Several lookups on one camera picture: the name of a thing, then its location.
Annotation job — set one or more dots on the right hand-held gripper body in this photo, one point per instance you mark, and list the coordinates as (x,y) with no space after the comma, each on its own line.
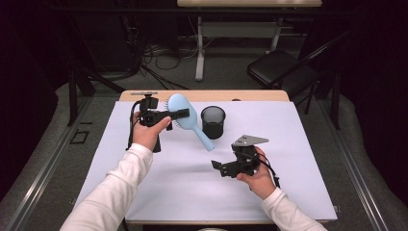
(245,159)

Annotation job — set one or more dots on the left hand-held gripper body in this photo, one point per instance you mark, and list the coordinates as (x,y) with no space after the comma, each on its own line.
(149,114)

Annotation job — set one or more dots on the light blue hairbrush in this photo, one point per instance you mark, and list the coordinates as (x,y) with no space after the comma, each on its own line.
(179,102)

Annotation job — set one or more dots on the black mesh cup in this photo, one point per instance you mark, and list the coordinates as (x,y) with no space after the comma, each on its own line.
(213,126)

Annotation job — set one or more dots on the person's left hand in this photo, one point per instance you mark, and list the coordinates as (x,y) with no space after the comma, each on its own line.
(144,134)

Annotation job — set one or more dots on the person's right hand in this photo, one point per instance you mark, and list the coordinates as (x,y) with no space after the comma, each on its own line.
(263,183)

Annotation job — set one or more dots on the white table mat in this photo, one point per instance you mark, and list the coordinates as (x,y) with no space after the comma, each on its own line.
(192,186)

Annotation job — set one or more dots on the black folding chair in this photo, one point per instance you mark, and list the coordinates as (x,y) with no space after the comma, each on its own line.
(275,69)

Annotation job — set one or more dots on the white-legged wooden desk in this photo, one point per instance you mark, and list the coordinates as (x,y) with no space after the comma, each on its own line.
(237,30)

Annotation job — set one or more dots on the black stand frame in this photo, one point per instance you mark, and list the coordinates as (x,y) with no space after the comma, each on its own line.
(73,96)

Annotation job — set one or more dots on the black stand post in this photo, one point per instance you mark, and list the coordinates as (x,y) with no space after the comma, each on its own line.
(335,102)

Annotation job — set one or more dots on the metal floor rail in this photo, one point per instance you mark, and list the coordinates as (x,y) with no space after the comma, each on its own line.
(45,166)
(352,166)

